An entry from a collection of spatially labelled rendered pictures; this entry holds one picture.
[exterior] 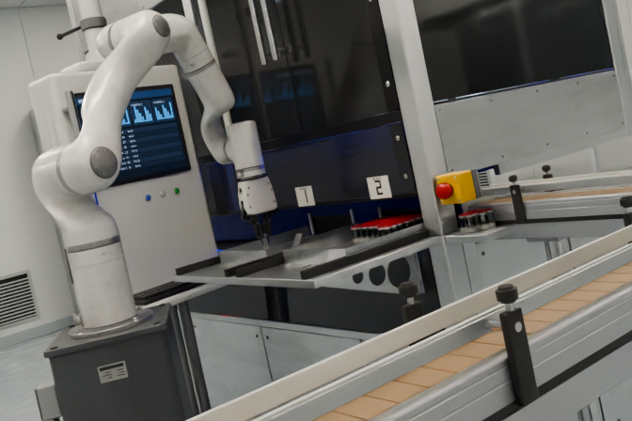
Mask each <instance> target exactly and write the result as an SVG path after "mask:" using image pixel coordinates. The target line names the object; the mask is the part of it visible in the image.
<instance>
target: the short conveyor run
mask: <svg viewBox="0 0 632 421"><path fill-rule="evenodd" d="M550 169H551V168H550V165H548V164H546V165H543V166H542V171H544V172H545V175H543V179H535V180H526V181H517V180H518V178H517V176H516V175H511V176H509V177H508V179H509V181H510V182H508V183H499V184H491V185H490V188H483V189H482V196H489V195H501V196H496V197H495V198H492V199H491V200H488V201H485V202H482V203H480V204H477V205H469V206H468V209H467V211H472V210H480V209H492V210H493V211H492V213H494V217H495V222H496V225H514V230H515V232H513V233H511V234H508V235H506V236H503V237H500V238H498V239H496V240H511V239H543V238H575V237H605V236H607V235H608V234H611V233H613V232H615V231H617V230H620V229H622V228H624V218H623V214H624V213H626V209H625V208H623V207H621V206H620V200H619V199H621V197H622V196H626V195H632V184H627V185H617V186H607V187H595V188H585V189H575V190H563V191H556V190H561V189H572V188H582V187H593V186H603V185H614V184H625V183H632V170H624V171H615V172H606V173H597V174H588V175H579V176H570V177H561V178H553V175H552V174H549V173H548V171H550ZM541 191H545V192H542V193H532V194H521V193H530V192H541ZM508 194H511V195H508Z"/></svg>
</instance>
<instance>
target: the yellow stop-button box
mask: <svg viewBox="0 0 632 421"><path fill-rule="evenodd" d="M436 182H437V185H438V184H440V183H443V182H447V183H448V184H449V185H450V187H451V189H452V195H451V197H450V198H448V199H445V200H443V199H440V201H441V204H442V205H448V204H459V203H465V202H467V201H470V200H473V199H476V198H480V197H482V195H481V190H480V185H479V181H478V176H477V171H476V169H475V168H474V169H467V170H460V171H453V172H450V173H447V174H444V175H440V176H437V177H436Z"/></svg>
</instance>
